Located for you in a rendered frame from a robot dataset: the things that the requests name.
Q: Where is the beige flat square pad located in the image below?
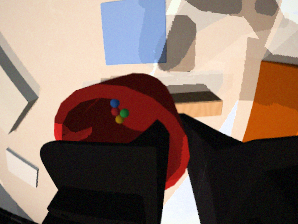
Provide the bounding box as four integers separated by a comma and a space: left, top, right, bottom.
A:
5, 148, 39, 188

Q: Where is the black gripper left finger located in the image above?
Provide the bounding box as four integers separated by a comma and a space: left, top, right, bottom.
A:
40, 120, 170, 224

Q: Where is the light brown wooden bar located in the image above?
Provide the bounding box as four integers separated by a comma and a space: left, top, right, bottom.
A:
170, 91, 222, 117

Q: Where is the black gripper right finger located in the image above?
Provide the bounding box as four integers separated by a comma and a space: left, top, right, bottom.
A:
178, 113, 298, 224

